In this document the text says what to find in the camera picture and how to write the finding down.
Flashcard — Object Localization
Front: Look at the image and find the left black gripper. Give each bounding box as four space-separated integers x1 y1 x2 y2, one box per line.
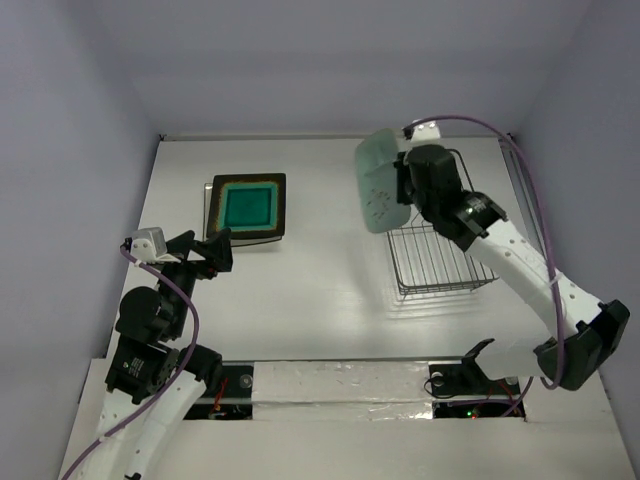
160 224 232 334

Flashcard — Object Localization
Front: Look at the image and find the light blue rectangular plate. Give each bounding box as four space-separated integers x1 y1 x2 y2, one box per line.
354 129 411 234

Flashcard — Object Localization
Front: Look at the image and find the white square plate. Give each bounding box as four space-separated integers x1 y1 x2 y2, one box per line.
202 183 282 247

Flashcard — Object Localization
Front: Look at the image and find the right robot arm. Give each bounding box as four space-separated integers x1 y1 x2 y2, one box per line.
394 144 630 391

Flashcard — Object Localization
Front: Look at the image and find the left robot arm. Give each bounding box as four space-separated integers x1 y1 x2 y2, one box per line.
62 227 233 479

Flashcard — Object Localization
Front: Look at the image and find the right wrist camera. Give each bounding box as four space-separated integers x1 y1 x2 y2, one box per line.
403 121 441 144

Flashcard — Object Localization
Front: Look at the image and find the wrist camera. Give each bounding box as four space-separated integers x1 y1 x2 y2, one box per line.
403 121 441 144
125 227 179 264

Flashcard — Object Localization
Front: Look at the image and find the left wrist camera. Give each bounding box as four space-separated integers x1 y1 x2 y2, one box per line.
125 227 179 264

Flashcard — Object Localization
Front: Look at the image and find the wire dish rack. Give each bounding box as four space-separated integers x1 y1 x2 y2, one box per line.
386 145 507 297

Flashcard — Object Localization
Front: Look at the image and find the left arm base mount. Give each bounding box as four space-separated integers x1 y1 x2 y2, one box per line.
184 363 254 420

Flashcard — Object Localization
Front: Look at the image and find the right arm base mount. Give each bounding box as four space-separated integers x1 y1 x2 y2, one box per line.
423 363 526 420

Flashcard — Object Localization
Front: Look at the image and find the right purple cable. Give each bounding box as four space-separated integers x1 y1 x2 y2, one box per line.
407 115 566 417

